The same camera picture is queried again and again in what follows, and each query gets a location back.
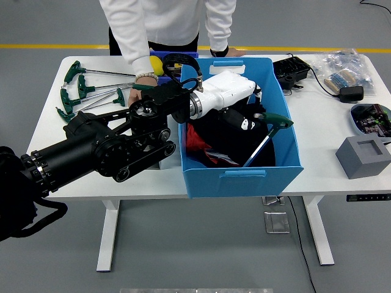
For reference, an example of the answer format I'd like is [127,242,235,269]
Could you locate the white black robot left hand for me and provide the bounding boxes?
[198,70,264,131]

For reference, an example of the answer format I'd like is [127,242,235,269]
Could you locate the person's right hand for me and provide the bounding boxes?
[127,76,159,107]

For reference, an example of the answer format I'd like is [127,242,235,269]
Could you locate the thick green T-handle hex key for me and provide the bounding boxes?
[243,112,294,168]

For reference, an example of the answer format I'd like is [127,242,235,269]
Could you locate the blue folding plastic box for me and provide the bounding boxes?
[178,57,305,199]

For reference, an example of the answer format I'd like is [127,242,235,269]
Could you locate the yellow lemon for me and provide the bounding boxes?
[149,56,164,76]

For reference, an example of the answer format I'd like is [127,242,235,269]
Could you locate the small dark blue plastic bin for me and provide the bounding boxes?
[148,50,199,85]

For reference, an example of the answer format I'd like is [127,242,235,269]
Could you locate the black cloth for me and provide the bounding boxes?
[186,97,277,168]

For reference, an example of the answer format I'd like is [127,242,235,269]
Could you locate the black plastic tray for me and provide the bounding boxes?
[272,54,313,92]

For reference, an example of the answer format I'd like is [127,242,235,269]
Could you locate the red cloth with white stripes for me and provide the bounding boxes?
[186,123,241,167]

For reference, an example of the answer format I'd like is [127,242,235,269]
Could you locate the person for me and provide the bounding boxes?
[99,0,238,83]

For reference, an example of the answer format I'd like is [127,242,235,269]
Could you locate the clear plastic component bags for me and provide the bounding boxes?
[311,48,376,98]

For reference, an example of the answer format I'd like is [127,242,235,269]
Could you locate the beige resistor strip bundle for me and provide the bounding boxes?
[324,69,357,95]

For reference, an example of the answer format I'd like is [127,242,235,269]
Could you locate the black power adapter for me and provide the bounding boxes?
[339,86,365,104]

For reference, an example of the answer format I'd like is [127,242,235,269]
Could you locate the light blue plate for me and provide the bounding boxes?
[349,103,391,140]

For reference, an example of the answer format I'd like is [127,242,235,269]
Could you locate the large metal floor plate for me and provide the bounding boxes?
[264,211,290,234]

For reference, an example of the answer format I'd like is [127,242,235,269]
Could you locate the white table leg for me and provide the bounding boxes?
[96,200,120,272]
[302,196,335,266]

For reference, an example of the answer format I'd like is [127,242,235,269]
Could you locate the grey block with square recess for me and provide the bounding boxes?
[335,136,391,180]

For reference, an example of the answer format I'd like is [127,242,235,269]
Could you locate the electronic components pile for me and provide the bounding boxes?
[353,104,391,137]

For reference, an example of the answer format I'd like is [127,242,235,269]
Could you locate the black table control panel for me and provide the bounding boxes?
[346,194,391,203]

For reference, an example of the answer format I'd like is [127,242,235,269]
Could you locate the black adapter cable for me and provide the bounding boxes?
[308,66,342,98]

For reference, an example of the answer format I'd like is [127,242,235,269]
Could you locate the thin black floor cable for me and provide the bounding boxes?
[359,0,391,15]

